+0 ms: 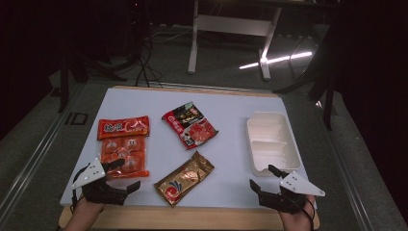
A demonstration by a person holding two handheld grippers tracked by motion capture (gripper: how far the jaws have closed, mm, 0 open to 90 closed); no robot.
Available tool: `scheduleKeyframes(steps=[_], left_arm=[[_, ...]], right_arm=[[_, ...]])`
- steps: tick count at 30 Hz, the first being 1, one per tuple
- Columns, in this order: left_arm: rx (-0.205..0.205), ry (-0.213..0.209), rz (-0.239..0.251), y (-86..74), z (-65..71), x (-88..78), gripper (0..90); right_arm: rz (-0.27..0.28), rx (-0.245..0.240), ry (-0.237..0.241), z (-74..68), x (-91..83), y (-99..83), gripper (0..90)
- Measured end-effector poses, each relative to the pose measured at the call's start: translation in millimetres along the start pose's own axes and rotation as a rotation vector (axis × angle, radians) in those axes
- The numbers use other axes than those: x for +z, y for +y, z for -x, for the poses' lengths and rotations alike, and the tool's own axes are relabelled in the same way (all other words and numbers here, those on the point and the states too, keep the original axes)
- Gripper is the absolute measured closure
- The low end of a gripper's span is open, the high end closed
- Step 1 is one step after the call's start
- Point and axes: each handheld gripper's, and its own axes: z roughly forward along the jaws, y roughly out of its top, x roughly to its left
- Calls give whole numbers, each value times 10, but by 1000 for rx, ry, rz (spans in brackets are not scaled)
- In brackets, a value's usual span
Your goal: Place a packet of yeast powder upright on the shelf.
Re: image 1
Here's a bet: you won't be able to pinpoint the white floor cable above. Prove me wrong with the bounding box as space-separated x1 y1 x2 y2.
150 27 193 44

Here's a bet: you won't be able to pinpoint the left hand-held gripper cable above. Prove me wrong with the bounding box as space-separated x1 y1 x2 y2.
70 164 89 213

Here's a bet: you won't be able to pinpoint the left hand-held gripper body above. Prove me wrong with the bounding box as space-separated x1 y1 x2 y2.
70 157 129 206

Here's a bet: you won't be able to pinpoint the orange multi-pack snack packet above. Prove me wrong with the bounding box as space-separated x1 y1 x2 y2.
96 115 151 180

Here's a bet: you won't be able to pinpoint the white desk frame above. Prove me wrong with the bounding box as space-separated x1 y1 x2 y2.
187 0 283 81

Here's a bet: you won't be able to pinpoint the gold foil packet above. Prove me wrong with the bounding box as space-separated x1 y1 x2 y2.
153 150 216 209

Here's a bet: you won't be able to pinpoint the metal floor rail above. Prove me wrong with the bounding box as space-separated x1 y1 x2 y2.
0 82 85 220

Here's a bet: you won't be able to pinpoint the black equipment rack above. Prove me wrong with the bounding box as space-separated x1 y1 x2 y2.
124 0 152 65

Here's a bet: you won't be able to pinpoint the white table sheet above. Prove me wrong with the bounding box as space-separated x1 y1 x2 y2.
60 87 318 210

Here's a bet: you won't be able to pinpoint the red and black food packet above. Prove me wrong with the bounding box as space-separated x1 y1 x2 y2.
161 101 219 151

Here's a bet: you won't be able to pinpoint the person's left hand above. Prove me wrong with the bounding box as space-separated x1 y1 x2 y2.
72 195 105 221

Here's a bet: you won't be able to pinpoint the white divided food container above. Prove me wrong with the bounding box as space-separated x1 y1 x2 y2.
245 111 302 178

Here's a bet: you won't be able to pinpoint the black floor stand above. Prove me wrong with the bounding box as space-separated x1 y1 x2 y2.
272 18 336 131

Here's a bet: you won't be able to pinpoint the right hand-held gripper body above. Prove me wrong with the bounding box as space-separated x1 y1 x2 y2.
258 170 326 215

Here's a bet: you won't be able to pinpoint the person's right hand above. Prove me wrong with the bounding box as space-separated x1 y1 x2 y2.
278 194 317 231

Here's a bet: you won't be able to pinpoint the hand-held gripper cable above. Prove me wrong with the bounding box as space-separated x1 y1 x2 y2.
70 164 89 213
288 192 317 231

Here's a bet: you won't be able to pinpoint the black floor cables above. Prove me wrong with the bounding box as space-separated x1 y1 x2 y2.
134 32 163 89

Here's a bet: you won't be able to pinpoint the wooden table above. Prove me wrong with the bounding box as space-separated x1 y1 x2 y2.
58 85 320 231

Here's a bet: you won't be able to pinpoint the right hand-held gripper cable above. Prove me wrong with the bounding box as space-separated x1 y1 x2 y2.
288 192 317 231

